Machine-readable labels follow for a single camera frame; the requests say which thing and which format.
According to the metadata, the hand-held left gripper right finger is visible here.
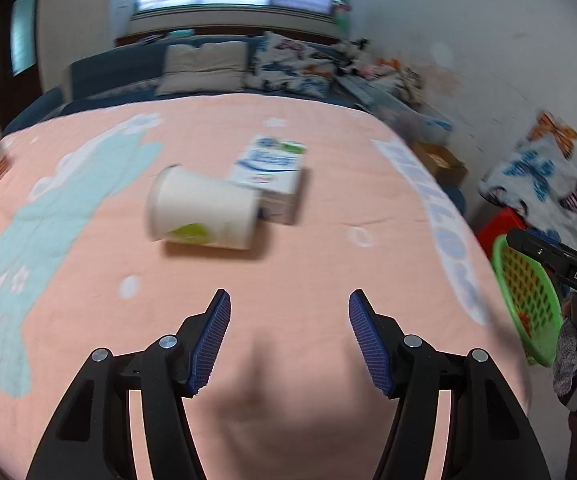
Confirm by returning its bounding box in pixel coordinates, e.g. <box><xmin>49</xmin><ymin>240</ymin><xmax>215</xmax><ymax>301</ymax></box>
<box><xmin>349</xmin><ymin>289</ymin><xmax>552</xmax><ymax>480</ymax></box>

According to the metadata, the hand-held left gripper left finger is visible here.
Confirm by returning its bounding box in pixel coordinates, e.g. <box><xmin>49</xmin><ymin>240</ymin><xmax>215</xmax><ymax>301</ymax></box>
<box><xmin>26</xmin><ymin>288</ymin><xmax>232</xmax><ymax>480</ymax></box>

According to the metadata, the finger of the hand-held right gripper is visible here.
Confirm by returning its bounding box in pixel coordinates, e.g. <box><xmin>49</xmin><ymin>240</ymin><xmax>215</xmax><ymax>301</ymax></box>
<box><xmin>505</xmin><ymin>229</ymin><xmax>570</xmax><ymax>277</ymax></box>
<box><xmin>523</xmin><ymin>228</ymin><xmax>564</xmax><ymax>257</ymax></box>

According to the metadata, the green plastic basket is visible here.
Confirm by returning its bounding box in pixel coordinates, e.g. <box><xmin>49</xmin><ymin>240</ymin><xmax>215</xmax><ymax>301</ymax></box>
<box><xmin>491</xmin><ymin>233</ymin><xmax>568</xmax><ymax>368</ymax></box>

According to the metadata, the white paper cup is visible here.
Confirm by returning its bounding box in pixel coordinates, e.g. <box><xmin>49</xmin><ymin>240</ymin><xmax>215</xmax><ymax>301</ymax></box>
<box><xmin>147</xmin><ymin>164</ymin><xmax>262</xmax><ymax>252</ymax></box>

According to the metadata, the red box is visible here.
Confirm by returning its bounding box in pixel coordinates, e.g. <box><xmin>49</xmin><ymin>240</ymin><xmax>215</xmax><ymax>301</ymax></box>
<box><xmin>475</xmin><ymin>208</ymin><xmax>530</xmax><ymax>261</ymax></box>

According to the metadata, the large butterfly print pillow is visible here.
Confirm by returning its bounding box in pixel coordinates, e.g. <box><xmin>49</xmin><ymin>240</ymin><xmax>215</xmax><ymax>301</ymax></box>
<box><xmin>478</xmin><ymin>109</ymin><xmax>577</xmax><ymax>264</ymax></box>

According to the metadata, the cardboard box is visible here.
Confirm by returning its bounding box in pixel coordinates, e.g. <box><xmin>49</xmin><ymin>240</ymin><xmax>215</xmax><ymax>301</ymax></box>
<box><xmin>411</xmin><ymin>140</ymin><xmax>470</xmax><ymax>189</ymax></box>

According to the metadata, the peach printed blanket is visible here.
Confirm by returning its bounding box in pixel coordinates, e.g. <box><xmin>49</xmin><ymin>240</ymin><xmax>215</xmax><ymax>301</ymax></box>
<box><xmin>0</xmin><ymin>91</ymin><xmax>535</xmax><ymax>480</ymax></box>

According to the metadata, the clear plastic storage box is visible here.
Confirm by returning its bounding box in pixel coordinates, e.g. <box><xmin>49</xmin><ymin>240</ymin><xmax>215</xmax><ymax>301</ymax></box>
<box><xmin>368</xmin><ymin>94</ymin><xmax>455</xmax><ymax>149</ymax></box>

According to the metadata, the white blue milk carton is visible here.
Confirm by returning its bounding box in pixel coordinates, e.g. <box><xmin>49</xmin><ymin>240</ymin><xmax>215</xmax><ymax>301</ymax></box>
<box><xmin>228</xmin><ymin>134</ymin><xmax>309</xmax><ymax>226</ymax></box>

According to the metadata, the patterned cloth bag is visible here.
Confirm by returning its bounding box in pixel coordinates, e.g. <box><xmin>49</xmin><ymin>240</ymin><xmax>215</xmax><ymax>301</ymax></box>
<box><xmin>397</xmin><ymin>66</ymin><xmax>425</xmax><ymax>107</ymax></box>

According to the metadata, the orange plush toy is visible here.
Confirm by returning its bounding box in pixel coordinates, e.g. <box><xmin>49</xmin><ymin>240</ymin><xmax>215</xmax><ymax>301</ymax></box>
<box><xmin>368</xmin><ymin>57</ymin><xmax>400</xmax><ymax>79</ymax></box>

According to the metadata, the keyboard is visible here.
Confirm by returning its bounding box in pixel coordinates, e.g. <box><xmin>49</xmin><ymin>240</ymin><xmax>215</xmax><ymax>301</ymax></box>
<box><xmin>335</xmin><ymin>77</ymin><xmax>378</xmax><ymax>104</ymax></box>

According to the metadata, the beige pillow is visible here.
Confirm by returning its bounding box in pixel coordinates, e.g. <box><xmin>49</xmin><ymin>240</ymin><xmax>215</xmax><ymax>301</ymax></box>
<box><xmin>155</xmin><ymin>41</ymin><xmax>250</xmax><ymax>97</ymax></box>

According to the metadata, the small butterfly print pillow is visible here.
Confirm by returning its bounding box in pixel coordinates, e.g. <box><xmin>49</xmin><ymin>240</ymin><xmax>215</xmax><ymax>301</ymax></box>
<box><xmin>245</xmin><ymin>31</ymin><xmax>338</xmax><ymax>100</ymax></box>

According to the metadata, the blue bed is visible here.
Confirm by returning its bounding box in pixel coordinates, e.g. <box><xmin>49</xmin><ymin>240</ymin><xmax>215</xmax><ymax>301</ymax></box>
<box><xmin>3</xmin><ymin>34</ymin><xmax>469</xmax><ymax>213</ymax></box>

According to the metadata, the green pinwheel decoration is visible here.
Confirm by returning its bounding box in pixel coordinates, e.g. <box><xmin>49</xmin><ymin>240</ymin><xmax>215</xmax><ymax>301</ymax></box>
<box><xmin>332</xmin><ymin>0</ymin><xmax>353</xmax><ymax>36</ymax></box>

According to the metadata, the narrow glass door pane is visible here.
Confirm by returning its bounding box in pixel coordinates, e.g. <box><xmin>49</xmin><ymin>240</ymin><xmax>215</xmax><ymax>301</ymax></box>
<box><xmin>9</xmin><ymin>0</ymin><xmax>40</xmax><ymax>79</ymax></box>

